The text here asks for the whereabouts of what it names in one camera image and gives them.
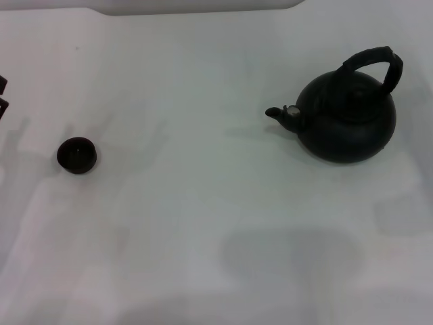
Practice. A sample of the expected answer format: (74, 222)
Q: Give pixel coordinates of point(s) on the black round teapot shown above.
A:
(348, 135)

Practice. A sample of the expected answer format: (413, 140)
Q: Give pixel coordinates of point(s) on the dark brown teacup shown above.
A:
(77, 156)

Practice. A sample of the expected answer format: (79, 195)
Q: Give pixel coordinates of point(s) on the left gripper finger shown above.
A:
(3, 108)
(2, 84)

